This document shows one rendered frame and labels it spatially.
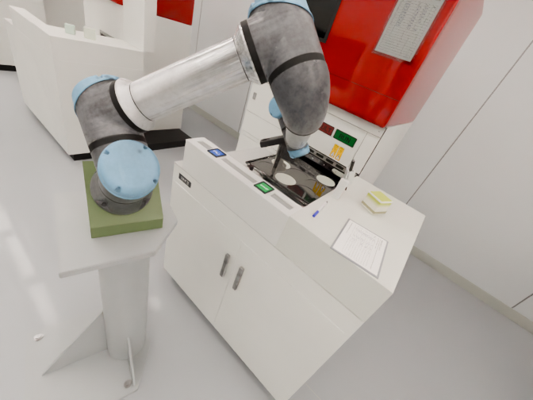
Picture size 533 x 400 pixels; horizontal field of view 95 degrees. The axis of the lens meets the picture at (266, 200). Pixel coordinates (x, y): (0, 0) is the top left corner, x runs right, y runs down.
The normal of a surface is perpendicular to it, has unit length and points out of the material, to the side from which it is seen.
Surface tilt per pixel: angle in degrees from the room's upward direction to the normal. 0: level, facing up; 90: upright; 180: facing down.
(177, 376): 0
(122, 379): 0
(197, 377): 0
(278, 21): 65
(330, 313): 90
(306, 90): 89
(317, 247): 90
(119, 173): 50
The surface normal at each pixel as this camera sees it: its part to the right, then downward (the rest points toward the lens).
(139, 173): 0.60, -0.04
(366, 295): -0.61, 0.28
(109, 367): 0.29, -0.79
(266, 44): -0.03, 0.46
